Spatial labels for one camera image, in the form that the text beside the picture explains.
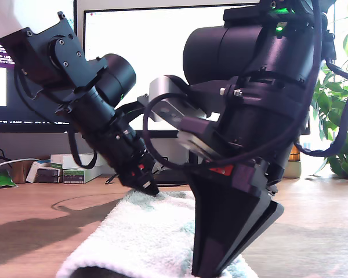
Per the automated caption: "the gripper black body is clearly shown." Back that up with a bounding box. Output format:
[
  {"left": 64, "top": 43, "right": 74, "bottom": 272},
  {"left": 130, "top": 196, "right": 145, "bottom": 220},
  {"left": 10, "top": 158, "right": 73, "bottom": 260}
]
[
  {"left": 184, "top": 109, "right": 306, "bottom": 201},
  {"left": 72, "top": 97, "right": 157, "bottom": 186}
]

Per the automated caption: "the white pink fluffy tea towel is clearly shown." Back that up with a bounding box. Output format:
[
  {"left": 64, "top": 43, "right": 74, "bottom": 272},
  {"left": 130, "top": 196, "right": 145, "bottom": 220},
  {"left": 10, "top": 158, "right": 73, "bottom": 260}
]
[{"left": 55, "top": 187, "right": 259, "bottom": 278}]

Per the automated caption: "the green and white box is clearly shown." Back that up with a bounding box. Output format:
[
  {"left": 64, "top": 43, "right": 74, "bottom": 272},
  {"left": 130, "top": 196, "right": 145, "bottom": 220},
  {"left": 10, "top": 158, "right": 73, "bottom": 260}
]
[{"left": 63, "top": 167, "right": 104, "bottom": 185}]

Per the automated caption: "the flat white box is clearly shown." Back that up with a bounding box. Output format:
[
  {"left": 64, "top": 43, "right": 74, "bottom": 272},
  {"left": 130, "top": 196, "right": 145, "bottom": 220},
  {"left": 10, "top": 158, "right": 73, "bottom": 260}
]
[{"left": 50, "top": 153, "right": 107, "bottom": 170}]

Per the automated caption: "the small dark purple box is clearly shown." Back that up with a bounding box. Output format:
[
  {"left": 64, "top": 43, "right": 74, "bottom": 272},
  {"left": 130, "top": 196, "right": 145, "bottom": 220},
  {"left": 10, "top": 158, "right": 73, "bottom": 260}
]
[{"left": 36, "top": 167, "right": 63, "bottom": 184}]

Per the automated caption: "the green leafy houseplant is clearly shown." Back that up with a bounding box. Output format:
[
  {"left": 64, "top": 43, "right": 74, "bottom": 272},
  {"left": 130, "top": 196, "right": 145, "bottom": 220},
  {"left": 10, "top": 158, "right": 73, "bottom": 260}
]
[{"left": 310, "top": 0, "right": 348, "bottom": 181}]

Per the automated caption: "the small white tilted box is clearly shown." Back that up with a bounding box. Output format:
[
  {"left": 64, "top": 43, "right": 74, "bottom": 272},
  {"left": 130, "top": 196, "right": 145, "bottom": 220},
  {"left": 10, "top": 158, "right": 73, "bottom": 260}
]
[{"left": 26, "top": 161, "right": 53, "bottom": 184}]

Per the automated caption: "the small wooden block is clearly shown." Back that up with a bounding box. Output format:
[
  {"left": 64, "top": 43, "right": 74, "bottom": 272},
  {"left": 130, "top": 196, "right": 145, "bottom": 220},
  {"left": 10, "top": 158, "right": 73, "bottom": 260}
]
[{"left": 10, "top": 160, "right": 37, "bottom": 185}]

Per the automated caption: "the large monitor with white screen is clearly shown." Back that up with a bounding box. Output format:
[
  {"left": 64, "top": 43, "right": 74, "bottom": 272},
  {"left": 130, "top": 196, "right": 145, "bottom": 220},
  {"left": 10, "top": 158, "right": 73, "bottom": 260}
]
[{"left": 82, "top": 2, "right": 311, "bottom": 186}]

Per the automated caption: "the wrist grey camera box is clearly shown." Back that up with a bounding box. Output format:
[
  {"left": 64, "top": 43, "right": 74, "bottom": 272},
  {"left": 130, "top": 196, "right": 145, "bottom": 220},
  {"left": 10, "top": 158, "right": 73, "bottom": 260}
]
[
  {"left": 115, "top": 94, "right": 151, "bottom": 122},
  {"left": 148, "top": 74, "right": 250, "bottom": 129}
]

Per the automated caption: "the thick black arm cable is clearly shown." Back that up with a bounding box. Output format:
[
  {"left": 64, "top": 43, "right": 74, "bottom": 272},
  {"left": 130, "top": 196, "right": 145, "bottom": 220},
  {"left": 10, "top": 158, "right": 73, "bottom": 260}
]
[{"left": 292, "top": 56, "right": 348, "bottom": 159}]

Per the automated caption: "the white cable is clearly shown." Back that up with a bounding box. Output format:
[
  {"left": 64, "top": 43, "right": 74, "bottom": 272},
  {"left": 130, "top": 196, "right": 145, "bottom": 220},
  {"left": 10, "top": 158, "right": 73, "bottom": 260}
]
[{"left": 0, "top": 158, "right": 41, "bottom": 173}]

